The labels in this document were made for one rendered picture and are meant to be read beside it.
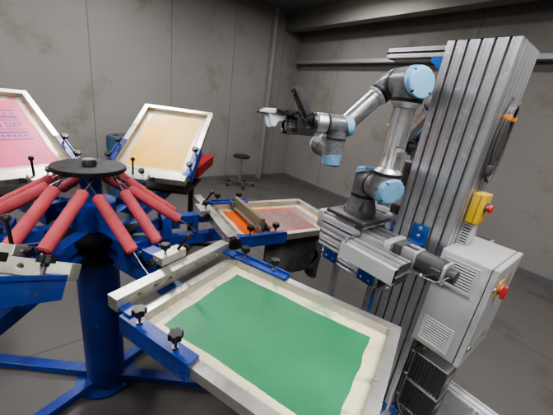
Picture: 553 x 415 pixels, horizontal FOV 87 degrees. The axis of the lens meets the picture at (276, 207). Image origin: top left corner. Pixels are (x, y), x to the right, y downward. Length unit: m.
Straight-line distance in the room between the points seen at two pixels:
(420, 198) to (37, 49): 5.15
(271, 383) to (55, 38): 5.25
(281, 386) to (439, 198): 0.97
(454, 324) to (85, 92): 5.36
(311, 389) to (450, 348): 0.76
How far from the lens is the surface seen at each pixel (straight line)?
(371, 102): 1.34
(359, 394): 1.02
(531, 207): 5.00
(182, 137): 2.52
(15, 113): 2.71
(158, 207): 1.63
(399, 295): 1.65
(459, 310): 1.47
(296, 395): 0.96
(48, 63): 5.55
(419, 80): 1.25
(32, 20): 5.58
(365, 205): 1.41
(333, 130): 1.13
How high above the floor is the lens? 1.70
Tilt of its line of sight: 19 degrees down
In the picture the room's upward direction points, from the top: 8 degrees clockwise
